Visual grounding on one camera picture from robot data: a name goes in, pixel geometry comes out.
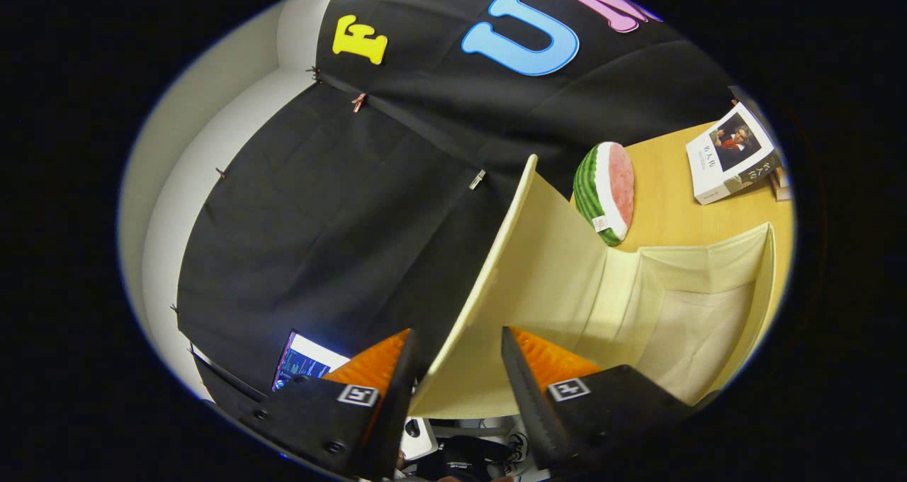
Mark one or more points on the white book with portrait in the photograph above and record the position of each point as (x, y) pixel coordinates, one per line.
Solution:
(730, 156)

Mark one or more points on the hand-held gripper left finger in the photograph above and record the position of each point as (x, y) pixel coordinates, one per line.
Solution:
(386, 411)

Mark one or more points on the copper clip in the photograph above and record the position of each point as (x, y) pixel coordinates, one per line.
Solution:
(359, 102)

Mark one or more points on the silver clip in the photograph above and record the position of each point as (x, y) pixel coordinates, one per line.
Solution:
(477, 178)

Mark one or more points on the brown book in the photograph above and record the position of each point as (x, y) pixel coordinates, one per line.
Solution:
(781, 178)
(783, 194)

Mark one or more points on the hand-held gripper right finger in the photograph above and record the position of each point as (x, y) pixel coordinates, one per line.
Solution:
(528, 404)

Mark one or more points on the beige fabric storage box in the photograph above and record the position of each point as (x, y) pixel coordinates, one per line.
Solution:
(553, 283)

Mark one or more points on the lit laptop screen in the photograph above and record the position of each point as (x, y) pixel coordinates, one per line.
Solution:
(305, 360)

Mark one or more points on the watermelon slice plush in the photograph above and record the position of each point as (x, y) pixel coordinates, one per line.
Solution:
(602, 191)

